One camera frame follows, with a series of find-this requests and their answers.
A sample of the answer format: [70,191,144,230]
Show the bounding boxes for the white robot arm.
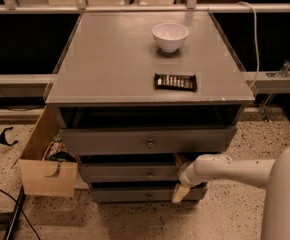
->
[172,147,290,240]

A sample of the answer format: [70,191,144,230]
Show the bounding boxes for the metal rail frame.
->
[0,0,290,98]

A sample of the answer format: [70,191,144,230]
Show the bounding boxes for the grey top drawer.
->
[60,126,237,155]

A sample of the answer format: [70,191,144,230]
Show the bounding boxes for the grey drawer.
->
[60,126,237,155]
[89,185,208,204]
[80,162,178,183]

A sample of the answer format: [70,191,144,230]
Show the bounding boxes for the grey bottom drawer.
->
[89,185,208,204]

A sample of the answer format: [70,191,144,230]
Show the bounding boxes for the cardboard box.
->
[18,107,78,197]

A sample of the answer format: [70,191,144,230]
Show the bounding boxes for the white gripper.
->
[172,154,199,203]

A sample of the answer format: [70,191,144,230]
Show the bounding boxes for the black clamp tool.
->
[0,127,18,146]

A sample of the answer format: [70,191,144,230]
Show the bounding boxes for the grey drawer cabinet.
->
[47,11,254,190]

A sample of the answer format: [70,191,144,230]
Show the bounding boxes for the snack packets in box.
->
[43,135,76,162]

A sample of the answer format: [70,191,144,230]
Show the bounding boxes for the black floor cable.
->
[0,177,42,240]

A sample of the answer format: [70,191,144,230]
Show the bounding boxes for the white bowl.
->
[152,23,189,53]

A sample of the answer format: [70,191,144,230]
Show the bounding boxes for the white cable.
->
[236,1,261,89]

